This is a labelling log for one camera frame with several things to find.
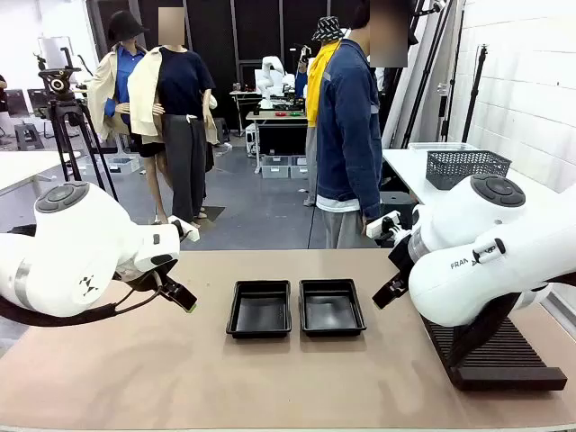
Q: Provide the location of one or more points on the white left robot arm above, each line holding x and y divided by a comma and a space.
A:
81, 252

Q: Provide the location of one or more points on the black wide-brim hat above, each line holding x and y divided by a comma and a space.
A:
123, 24

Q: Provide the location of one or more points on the dark mannequin base plate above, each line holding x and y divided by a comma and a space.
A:
211, 212

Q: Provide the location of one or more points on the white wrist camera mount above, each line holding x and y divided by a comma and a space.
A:
382, 226
184, 229

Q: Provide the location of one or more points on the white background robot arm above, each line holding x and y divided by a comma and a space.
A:
269, 81

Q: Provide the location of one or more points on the mannequin with navy t-shirt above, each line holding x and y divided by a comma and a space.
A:
182, 112

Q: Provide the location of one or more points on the patterned bucket hat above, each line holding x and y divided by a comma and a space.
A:
326, 28

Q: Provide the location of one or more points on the grey storage bin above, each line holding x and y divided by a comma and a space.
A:
275, 167
299, 167

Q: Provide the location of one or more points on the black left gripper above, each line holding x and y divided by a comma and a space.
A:
155, 276

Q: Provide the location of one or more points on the mannequin with yellow hoodie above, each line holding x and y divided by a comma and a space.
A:
315, 90

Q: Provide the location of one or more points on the dark step stool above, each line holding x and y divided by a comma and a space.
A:
28, 137

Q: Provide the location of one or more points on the grey woven plastic basket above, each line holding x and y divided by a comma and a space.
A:
468, 170

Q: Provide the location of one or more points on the slim black light stand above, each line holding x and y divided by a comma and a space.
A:
474, 90

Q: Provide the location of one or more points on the background work table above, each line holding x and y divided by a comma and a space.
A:
274, 116

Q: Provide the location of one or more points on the black camera tripod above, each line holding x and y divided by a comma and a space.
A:
67, 135

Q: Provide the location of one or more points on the person's right hand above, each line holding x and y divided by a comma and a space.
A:
365, 225

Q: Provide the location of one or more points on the person in black shirt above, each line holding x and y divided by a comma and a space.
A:
2, 90

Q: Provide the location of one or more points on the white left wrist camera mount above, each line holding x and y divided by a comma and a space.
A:
184, 229

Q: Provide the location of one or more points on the person in denim jacket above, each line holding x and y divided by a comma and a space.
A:
346, 135

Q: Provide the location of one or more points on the black round stool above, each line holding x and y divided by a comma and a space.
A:
396, 202

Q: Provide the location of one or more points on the person's right forearm denim sleeve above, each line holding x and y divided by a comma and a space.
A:
371, 184

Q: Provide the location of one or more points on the black tripod stand poles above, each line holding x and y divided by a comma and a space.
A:
427, 67

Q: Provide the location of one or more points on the white table with basket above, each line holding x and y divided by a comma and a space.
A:
409, 171

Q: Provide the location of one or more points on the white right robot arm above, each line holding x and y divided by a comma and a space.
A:
468, 234

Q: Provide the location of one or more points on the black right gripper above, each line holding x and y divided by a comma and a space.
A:
400, 258

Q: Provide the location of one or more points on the mannequin with blue shirt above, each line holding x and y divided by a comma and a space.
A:
118, 76

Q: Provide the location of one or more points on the black slotted board rack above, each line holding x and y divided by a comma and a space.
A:
508, 355

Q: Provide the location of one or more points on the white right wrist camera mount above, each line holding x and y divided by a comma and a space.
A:
382, 226

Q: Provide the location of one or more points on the black ESD tray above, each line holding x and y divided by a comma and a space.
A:
332, 309
258, 310

